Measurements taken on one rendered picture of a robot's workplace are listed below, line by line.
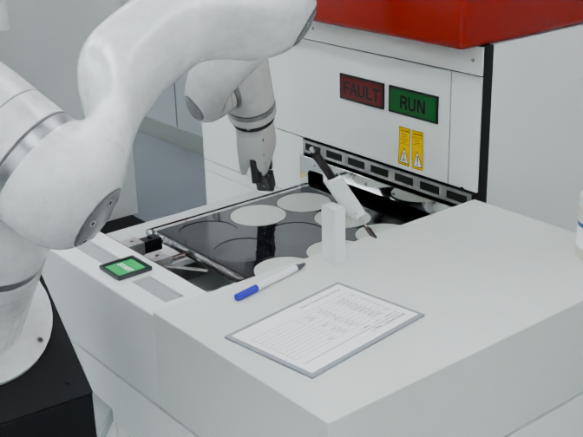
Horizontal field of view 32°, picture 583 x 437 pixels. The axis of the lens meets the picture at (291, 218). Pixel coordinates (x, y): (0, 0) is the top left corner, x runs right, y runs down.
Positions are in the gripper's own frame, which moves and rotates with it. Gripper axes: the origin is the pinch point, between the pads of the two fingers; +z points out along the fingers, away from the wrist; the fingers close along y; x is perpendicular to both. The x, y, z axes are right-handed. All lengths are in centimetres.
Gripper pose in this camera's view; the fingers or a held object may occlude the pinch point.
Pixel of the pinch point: (265, 180)
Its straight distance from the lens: 183.6
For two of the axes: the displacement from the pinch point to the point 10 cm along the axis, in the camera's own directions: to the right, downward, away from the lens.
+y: -1.9, 7.2, -6.7
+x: 9.7, 0.6, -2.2
